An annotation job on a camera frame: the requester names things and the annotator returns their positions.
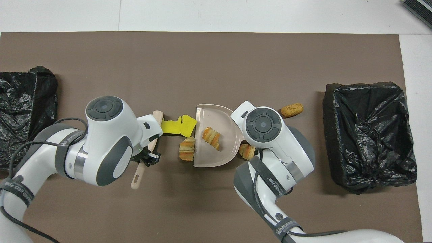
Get beige brush black bristles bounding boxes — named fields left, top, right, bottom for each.
left=131, top=110, right=165, bottom=190

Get black ribbed box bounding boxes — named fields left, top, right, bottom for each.
left=401, top=0, right=432, bottom=29

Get oval brown bread roll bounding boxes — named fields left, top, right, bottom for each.
left=280, top=103, right=304, bottom=118

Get brown table mat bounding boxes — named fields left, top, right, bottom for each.
left=0, top=31, right=423, bottom=243

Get small croissant piece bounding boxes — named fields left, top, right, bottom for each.
left=202, top=127, right=222, bottom=150
left=179, top=136, right=196, bottom=162
left=239, top=143, right=258, bottom=160

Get black bag lined bin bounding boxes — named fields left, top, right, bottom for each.
left=0, top=66, right=58, bottom=171
left=322, top=81, right=418, bottom=194

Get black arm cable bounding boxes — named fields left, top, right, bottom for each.
left=0, top=117, right=89, bottom=243
left=251, top=150, right=348, bottom=237

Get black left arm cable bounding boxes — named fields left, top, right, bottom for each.
left=0, top=117, right=89, bottom=243

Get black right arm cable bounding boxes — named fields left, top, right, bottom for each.
left=251, top=150, right=348, bottom=237

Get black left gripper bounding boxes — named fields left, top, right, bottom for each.
left=131, top=148, right=161, bottom=166

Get beige plastic dustpan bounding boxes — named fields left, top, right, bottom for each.
left=193, top=104, right=245, bottom=168

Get yellow sponge piece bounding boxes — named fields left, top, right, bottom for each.
left=180, top=115, right=198, bottom=138
left=161, top=116, right=183, bottom=135

